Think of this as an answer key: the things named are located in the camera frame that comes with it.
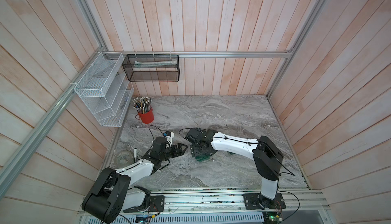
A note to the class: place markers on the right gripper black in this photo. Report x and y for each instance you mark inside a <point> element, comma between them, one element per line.
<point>194,151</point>

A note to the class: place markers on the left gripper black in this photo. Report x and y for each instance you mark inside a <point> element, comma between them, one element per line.
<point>179,148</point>

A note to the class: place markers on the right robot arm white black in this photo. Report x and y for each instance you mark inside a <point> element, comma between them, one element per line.
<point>265,154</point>

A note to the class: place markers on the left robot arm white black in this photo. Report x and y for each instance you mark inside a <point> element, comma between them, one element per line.
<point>115,191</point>

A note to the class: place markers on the clear round lid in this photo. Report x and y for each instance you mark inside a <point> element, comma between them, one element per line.
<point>124,159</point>

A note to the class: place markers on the black marker pen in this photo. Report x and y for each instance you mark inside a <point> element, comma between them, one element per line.
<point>135,155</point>

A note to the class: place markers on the red pencil cup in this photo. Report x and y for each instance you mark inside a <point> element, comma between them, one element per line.
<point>146,118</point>

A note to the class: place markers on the pencils bundle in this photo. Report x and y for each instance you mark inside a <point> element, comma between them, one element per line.
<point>142,104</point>

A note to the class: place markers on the black mesh basket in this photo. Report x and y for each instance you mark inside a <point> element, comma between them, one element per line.
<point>152,67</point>

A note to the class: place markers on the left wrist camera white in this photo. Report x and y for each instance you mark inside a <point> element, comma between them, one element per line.
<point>169,136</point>

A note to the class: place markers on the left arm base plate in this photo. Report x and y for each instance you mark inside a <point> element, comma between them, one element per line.
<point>150,203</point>

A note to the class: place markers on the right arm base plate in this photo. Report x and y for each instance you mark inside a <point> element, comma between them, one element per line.
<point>255,201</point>

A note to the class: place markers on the white wire mesh shelf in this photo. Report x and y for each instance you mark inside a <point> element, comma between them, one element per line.
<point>104,90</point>

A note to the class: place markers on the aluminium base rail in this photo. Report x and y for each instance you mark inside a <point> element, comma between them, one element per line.
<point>204,200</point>

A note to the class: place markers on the aluminium frame rail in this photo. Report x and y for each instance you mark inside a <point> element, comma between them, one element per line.
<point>215,54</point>

